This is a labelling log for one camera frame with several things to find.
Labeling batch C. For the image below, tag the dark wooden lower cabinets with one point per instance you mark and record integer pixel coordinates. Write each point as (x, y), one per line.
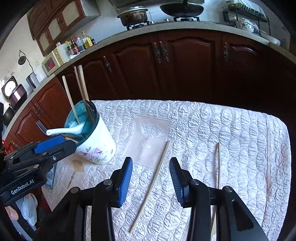
(190, 65)

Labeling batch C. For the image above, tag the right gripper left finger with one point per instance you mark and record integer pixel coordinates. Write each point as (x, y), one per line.
(121, 181)

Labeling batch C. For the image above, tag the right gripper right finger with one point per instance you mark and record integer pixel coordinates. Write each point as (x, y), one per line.
(180, 183)

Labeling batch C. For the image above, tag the left hand white glove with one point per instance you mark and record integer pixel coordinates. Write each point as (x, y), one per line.
(12, 213)

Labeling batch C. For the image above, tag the yellow oil bottle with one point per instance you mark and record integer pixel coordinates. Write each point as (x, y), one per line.
(87, 41)

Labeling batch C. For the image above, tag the dish rack with dishes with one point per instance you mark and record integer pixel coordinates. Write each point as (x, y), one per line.
(249, 16)

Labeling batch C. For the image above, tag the floral utensil cup teal rim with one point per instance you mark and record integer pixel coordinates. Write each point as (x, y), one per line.
(95, 143)

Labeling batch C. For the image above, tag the cream microwave oven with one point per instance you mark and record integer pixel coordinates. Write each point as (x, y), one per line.
(55, 59)

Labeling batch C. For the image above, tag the metal fork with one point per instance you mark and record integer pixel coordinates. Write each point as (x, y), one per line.
(44, 130)

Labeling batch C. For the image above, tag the cooking pot with lid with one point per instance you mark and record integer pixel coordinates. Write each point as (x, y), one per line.
(133, 16)

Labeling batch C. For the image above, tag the wooden upper cabinet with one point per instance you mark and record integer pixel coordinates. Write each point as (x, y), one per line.
(54, 21)

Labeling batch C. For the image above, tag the rice cooker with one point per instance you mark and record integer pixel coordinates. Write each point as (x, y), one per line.
(14, 93)

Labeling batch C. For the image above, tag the white quilted table mat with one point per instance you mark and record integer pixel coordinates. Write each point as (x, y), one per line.
(140, 129)

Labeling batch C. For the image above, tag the black wok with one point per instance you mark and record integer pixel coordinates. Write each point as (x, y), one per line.
(182, 9)

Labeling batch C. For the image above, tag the white ceramic spoon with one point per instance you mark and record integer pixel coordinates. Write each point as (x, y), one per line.
(74, 129)

